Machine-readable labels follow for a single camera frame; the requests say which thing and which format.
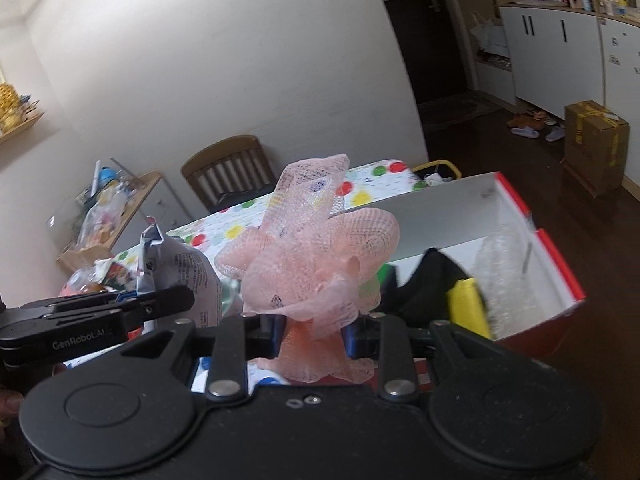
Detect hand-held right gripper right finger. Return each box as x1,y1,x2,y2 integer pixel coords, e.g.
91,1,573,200
342,311,501,403

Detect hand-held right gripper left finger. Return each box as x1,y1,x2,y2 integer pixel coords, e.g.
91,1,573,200
117,312,286,403

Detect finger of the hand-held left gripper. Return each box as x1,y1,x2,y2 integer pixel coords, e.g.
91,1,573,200
117,285,196,332
20,292,158,314

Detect silver white printed pouch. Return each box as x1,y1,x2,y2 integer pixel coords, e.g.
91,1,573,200
137,217,223,333

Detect festive printed green cloth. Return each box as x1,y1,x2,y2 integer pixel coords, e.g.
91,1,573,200
95,258,143,292

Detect green sponge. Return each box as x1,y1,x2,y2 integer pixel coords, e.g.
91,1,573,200
375,265,398,306

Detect pink mesh bath sponge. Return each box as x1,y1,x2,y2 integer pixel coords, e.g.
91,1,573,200
214,153,401,385

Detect black cloth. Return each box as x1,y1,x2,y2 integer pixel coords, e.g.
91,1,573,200
395,248,483,328

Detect yellow sponge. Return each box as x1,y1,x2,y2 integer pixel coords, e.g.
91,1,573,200
446,277,493,341

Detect red cardboard shoe box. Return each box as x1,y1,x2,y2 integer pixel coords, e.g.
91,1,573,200
345,171,586,393

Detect clear bubble wrap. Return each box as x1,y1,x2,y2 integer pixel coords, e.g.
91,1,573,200
470,222,533,331

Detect person's left hand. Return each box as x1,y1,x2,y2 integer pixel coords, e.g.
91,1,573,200
0,391,26,428

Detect clear bag of snacks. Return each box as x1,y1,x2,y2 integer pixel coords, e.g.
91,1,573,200
75,185,131,256

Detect light wooden side cabinet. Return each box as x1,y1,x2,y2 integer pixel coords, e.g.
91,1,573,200
55,170,193,276

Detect brown wooden chair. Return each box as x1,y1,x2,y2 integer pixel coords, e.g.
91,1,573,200
180,135,277,213

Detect yellow rimmed black bin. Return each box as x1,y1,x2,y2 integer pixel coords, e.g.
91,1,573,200
411,159,462,186

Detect golden ornament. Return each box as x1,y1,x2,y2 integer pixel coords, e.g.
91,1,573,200
0,82,23,131

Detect brown slippers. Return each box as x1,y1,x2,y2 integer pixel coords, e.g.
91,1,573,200
506,112,546,129

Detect dark entrance door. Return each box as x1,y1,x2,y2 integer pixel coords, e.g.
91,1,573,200
382,0,476,106

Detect taped brown cardboard box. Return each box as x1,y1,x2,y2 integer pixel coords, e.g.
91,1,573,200
562,100,631,198

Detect white tote bag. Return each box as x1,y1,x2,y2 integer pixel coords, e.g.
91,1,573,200
469,10,511,58

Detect wooden wall shelf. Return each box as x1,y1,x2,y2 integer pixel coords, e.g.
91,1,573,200
0,111,46,143

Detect white wall cabinet unit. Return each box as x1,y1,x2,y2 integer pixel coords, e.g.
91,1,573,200
470,0,640,126

